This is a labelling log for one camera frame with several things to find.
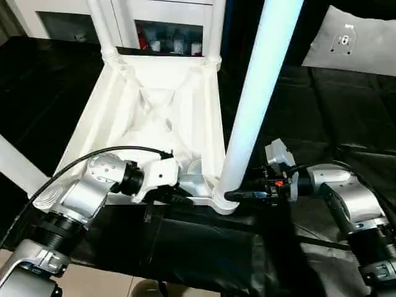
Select dark left robot foot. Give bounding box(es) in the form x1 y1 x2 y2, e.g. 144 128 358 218
132 280 170 297

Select white plastic table top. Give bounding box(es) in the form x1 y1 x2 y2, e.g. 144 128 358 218
32 46 241 217

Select white plastic table leg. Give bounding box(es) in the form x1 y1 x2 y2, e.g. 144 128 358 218
204 0 225 66
213 0 306 205
87 0 121 66
0 134 63 212

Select white glass-door cabinet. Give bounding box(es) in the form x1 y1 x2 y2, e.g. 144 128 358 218
12 0 226 59

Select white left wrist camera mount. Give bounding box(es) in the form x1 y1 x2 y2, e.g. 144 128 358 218
131 156 181 205

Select white curved plastic panel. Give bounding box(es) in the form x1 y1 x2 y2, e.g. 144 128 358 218
301 4 396 77

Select black left wrist camera cable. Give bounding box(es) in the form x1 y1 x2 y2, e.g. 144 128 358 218
0 145 174 246

